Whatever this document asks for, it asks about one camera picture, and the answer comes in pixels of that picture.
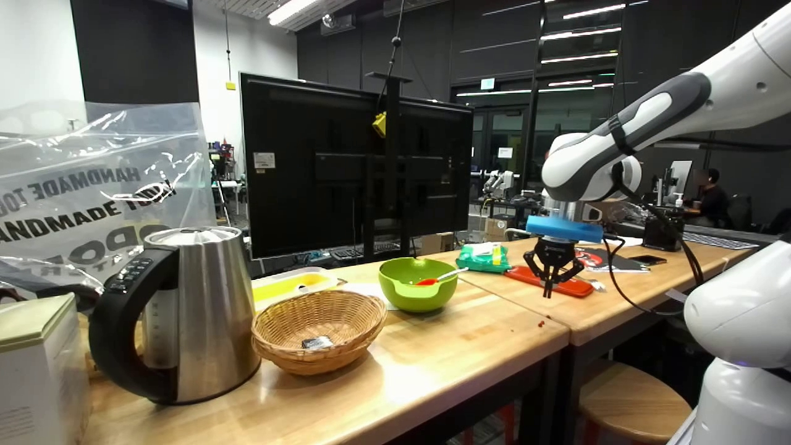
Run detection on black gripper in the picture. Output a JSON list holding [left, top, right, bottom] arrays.
[[524, 236, 584, 299]]

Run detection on red rectangular plastic lid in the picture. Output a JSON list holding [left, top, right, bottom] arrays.
[[504, 262, 595, 302]]

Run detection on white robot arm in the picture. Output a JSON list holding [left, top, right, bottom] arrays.
[[541, 4, 791, 202]]

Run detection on white box green lid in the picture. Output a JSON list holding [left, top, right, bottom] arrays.
[[0, 294, 86, 445]]

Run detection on red black printed booklet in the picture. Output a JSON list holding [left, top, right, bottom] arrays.
[[577, 247, 646, 271]]

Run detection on green snack bag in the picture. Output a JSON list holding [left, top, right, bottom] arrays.
[[454, 241, 509, 273]]

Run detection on green plastic bowl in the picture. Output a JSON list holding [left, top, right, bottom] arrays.
[[378, 257, 458, 314]]

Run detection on wooden round stool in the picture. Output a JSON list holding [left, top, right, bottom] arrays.
[[578, 362, 692, 445]]

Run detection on seated person in black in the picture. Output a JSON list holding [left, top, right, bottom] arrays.
[[684, 168, 731, 226]]

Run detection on woven wicker basket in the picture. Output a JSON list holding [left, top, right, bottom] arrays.
[[252, 288, 386, 376]]

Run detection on large black monitor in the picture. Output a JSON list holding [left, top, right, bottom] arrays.
[[241, 74, 473, 257]]

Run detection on yellow flat container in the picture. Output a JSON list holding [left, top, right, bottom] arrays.
[[252, 271, 336, 303]]

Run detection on stainless steel electric kettle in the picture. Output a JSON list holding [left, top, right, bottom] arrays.
[[88, 226, 260, 406]]

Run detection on clear printed plastic bag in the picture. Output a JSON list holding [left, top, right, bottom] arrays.
[[0, 100, 216, 276]]

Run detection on black cable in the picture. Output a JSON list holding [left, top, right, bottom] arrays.
[[601, 182, 708, 319]]

